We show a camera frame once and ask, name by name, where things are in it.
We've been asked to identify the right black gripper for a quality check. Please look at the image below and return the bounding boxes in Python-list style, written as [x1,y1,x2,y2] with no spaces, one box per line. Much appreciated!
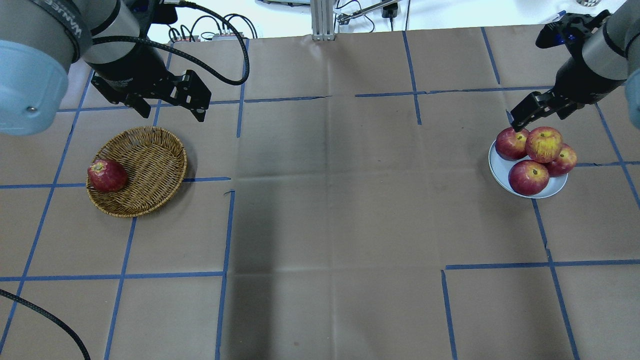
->
[510,58,626,132]

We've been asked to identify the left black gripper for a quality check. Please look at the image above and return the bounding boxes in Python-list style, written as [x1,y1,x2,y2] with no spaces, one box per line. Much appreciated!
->
[90,47,211,123]

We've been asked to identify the red yellow apple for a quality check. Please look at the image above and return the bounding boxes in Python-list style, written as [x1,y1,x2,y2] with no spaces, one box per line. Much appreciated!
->
[525,126,563,164]

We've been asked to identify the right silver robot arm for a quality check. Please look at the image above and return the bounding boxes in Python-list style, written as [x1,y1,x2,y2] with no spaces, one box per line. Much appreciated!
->
[510,0,640,132]

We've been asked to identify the red apple plate left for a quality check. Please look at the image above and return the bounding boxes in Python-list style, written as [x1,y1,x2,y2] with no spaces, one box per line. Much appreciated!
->
[494,127,530,161]

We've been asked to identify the red apple plate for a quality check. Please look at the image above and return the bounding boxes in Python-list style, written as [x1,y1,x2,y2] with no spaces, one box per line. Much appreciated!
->
[507,159,550,197]
[545,143,578,178]
[494,127,530,161]

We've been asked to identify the red apple plate back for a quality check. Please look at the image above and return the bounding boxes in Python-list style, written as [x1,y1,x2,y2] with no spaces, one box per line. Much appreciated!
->
[545,143,578,178]

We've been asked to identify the woven wicker basket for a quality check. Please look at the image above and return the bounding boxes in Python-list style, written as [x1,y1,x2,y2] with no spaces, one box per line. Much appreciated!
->
[86,126,188,218]

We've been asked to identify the silver metal plate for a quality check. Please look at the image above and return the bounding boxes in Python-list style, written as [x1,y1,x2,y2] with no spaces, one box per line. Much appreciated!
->
[487,141,569,199]

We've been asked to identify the red apple plate front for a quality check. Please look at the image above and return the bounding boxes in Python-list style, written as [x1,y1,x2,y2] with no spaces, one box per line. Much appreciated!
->
[507,159,550,197]

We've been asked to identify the dark red apple in basket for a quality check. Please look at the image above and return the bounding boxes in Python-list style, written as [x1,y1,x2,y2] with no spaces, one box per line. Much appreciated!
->
[87,159,130,193]

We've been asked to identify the long metal rod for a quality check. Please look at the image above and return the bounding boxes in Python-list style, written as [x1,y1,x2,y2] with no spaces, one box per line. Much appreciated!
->
[334,0,400,26]

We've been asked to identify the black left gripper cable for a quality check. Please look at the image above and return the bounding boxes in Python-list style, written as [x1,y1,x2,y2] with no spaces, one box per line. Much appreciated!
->
[92,0,250,86]

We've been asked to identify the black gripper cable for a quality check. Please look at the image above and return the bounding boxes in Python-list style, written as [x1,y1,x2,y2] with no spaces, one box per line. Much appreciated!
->
[0,289,92,360]
[92,0,250,86]

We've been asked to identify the aluminium frame post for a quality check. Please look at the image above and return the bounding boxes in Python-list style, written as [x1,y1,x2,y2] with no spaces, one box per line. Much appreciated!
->
[310,0,336,41]

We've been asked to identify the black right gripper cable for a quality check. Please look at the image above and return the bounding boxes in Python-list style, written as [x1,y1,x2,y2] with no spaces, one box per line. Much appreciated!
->
[0,289,92,360]

